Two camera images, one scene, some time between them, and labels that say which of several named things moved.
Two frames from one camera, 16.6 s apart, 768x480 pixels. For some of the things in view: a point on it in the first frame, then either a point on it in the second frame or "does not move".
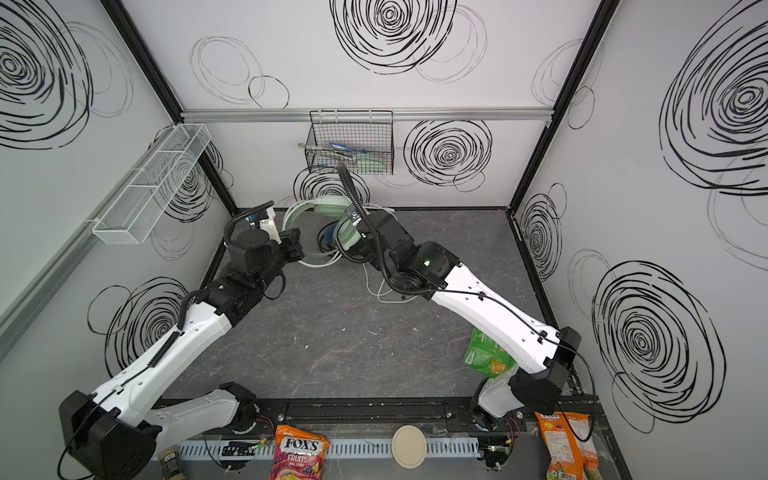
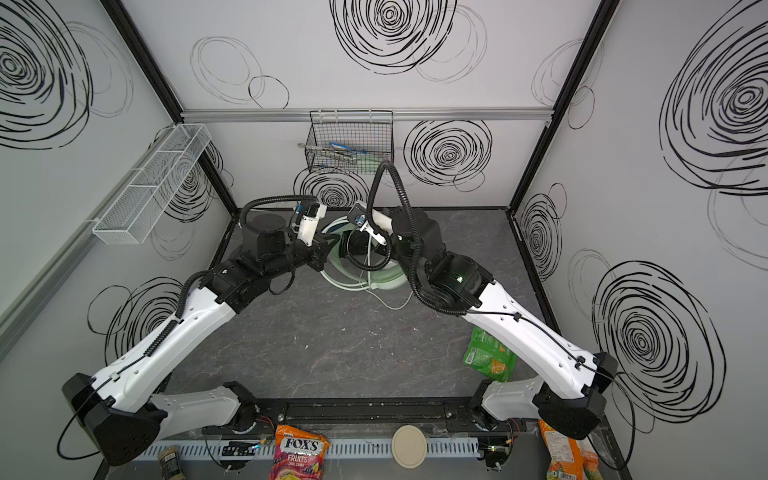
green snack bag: [487, 357] does not move
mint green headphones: [343, 234] → [355, 264]
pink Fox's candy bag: [298, 454] does not move
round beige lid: [409, 446] does not move
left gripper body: [291, 245] → [321, 251]
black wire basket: [362, 140] does not move
